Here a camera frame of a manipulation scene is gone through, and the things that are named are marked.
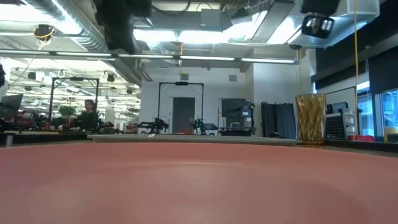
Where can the black pegboard panel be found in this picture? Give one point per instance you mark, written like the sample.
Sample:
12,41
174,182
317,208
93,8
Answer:
335,126

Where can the leafy green potted plant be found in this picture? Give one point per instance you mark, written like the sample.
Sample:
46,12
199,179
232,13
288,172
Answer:
66,111

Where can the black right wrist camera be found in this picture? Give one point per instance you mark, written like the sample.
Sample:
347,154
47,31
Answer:
317,26

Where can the red box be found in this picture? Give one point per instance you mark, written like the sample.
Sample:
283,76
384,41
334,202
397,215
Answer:
360,138

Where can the black background table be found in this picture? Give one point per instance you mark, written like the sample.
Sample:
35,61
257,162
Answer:
43,137

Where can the silver ribbed ventilation duct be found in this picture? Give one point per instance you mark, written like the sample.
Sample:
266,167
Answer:
84,34

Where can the grey door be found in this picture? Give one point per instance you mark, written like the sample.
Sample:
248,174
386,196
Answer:
183,115

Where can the person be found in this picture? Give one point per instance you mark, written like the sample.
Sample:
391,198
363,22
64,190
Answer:
88,119

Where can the black gantry frame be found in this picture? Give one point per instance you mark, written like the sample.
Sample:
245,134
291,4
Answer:
74,79
181,83

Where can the dark curtain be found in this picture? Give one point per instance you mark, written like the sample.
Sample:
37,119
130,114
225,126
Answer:
280,119

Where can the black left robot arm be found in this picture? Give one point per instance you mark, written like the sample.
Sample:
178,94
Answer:
118,25

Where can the dark wall screen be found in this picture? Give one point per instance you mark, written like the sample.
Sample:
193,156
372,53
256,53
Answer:
236,107

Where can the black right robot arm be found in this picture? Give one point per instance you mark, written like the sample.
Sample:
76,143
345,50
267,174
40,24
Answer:
320,6

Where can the long ceiling light bar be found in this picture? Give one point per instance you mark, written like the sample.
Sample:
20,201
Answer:
149,56

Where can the rectangular metal air duct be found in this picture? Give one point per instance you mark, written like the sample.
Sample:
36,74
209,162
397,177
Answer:
351,25

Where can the amber ribbed plastic cup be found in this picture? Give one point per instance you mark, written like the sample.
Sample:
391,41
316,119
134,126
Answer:
311,118

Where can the black background robot arm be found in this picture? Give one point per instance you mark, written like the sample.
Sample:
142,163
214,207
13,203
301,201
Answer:
202,126
155,124

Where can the pink round plate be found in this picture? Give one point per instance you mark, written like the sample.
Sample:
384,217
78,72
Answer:
199,186

